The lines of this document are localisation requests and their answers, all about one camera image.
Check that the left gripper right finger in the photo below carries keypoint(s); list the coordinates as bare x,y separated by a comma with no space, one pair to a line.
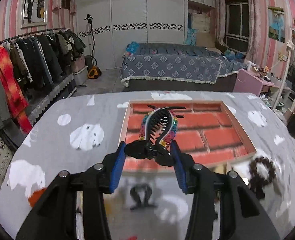
220,197

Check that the white wardrobe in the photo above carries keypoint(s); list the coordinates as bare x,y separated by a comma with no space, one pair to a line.
116,23

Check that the clothes rack with clothes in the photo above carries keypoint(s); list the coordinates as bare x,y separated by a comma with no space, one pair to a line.
44,65

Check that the grey polar bear bedsheet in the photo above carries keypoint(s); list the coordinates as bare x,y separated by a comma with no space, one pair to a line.
75,133

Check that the standing mirror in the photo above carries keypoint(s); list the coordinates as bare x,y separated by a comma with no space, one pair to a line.
284,104

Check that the wall poster blue dress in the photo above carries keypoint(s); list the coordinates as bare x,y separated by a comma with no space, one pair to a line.
276,24

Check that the orange fabric scrunchie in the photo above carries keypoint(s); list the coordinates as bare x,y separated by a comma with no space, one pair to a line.
33,199

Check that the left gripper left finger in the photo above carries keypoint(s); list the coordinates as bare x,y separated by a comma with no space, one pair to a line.
54,214

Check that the garment steamer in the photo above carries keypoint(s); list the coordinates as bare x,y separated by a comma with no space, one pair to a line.
94,72

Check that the black rhinestone hair claw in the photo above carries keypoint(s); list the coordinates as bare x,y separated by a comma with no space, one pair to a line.
158,130

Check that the window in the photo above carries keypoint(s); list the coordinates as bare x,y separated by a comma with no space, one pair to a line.
237,25

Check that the framed wedding photo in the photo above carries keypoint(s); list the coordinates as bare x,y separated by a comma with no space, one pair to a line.
34,13

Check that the brick pattern tray box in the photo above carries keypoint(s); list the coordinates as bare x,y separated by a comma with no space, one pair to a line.
209,130

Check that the pink side table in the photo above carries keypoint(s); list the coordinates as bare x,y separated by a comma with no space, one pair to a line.
247,82

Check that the red orange coat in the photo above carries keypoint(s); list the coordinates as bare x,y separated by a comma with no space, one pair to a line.
14,96

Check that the blue patterned bed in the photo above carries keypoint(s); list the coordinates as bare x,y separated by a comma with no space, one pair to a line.
164,66

